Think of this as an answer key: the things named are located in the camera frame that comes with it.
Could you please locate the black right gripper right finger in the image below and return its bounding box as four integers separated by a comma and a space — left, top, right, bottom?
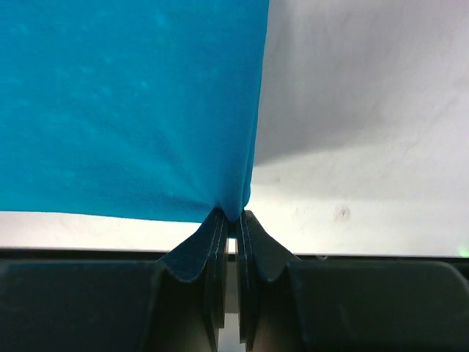
234, 210, 299, 348

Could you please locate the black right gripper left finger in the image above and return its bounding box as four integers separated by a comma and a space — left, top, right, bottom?
155, 209, 229, 345

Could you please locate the teal blue t shirt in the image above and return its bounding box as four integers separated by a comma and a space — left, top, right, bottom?
1, 1, 269, 222

